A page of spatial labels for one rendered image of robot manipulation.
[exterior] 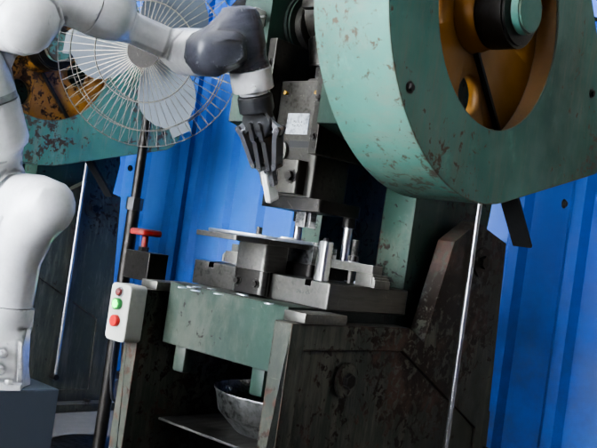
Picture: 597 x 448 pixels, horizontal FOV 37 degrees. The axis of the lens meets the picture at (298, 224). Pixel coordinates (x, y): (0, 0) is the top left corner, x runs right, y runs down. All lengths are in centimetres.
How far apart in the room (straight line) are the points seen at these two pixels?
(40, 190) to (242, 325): 59
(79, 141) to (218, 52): 159
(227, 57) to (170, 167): 256
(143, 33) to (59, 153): 148
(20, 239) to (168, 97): 121
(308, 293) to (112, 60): 120
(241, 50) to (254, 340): 62
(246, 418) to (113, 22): 95
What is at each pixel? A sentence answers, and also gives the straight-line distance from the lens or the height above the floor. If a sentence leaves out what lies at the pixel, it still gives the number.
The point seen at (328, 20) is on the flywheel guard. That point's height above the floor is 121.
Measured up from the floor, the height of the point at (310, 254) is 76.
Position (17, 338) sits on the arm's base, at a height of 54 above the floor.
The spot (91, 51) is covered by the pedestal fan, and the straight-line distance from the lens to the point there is 289.
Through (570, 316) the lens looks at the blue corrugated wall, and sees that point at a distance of 300.
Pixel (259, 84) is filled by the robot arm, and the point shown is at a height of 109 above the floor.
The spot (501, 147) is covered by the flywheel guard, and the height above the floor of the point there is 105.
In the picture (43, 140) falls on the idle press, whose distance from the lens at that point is 323.
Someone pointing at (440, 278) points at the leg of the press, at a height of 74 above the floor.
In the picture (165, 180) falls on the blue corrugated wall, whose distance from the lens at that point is 433.
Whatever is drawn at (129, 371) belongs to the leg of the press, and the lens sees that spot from 217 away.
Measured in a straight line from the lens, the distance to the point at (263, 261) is 202.
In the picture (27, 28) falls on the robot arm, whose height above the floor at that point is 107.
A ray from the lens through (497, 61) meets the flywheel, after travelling 209.
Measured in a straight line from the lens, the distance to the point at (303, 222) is 215.
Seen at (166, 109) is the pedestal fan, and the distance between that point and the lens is 283.
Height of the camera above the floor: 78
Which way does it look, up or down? 1 degrees up
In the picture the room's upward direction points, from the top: 8 degrees clockwise
